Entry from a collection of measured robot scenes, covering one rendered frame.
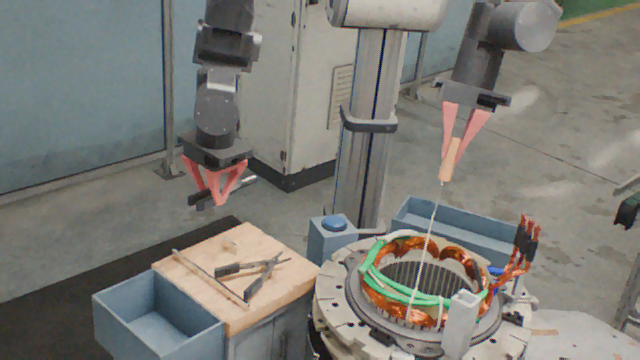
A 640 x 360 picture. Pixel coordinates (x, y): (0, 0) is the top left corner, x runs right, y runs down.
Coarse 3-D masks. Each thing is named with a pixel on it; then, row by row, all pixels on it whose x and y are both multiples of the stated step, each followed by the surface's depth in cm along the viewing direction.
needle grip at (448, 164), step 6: (450, 138) 90; (456, 138) 90; (450, 144) 90; (456, 144) 90; (450, 150) 90; (456, 150) 90; (450, 156) 90; (456, 156) 90; (444, 162) 91; (450, 162) 90; (444, 168) 91; (450, 168) 90; (444, 174) 91; (450, 174) 91; (444, 180) 91; (450, 180) 91
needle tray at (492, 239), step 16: (400, 208) 129; (416, 208) 135; (432, 208) 133; (448, 208) 132; (400, 224) 125; (416, 224) 132; (432, 224) 133; (448, 224) 133; (464, 224) 132; (480, 224) 130; (496, 224) 129; (512, 224) 128; (448, 240) 123; (464, 240) 121; (480, 240) 129; (496, 240) 130; (512, 240) 129; (496, 256) 120
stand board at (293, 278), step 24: (216, 240) 114; (240, 240) 115; (264, 240) 115; (168, 264) 107; (216, 264) 108; (288, 264) 110; (312, 264) 110; (192, 288) 102; (240, 288) 103; (264, 288) 104; (288, 288) 104; (312, 288) 108; (216, 312) 98; (240, 312) 98; (264, 312) 101
